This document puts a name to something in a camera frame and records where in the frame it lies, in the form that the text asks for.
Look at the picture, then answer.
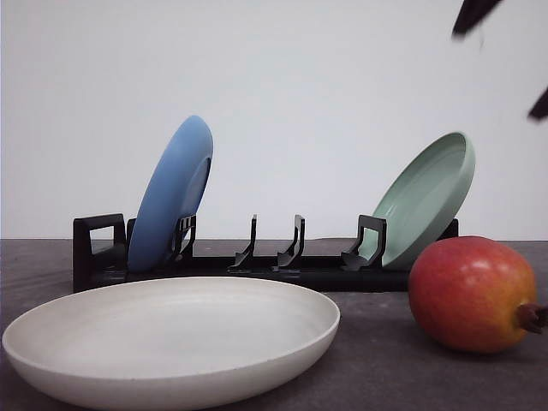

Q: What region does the red pomegranate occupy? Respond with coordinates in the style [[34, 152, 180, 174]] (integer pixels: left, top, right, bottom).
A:
[[408, 235, 548, 354]]

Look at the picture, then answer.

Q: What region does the black dish rack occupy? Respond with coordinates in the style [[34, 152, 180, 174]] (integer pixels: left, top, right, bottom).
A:
[[73, 213, 410, 292]]

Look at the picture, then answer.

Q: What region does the white plate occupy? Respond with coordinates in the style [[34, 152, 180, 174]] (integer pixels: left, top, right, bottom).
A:
[[2, 277, 341, 408]]

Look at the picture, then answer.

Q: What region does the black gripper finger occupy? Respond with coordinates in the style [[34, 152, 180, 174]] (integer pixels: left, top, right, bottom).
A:
[[452, 0, 503, 41], [527, 87, 548, 122]]

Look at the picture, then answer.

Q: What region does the blue plate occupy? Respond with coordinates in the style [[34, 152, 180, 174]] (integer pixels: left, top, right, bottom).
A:
[[128, 116, 213, 273]]

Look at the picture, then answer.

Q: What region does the mint green plate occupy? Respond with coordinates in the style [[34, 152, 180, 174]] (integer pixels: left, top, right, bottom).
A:
[[361, 132, 476, 267]]

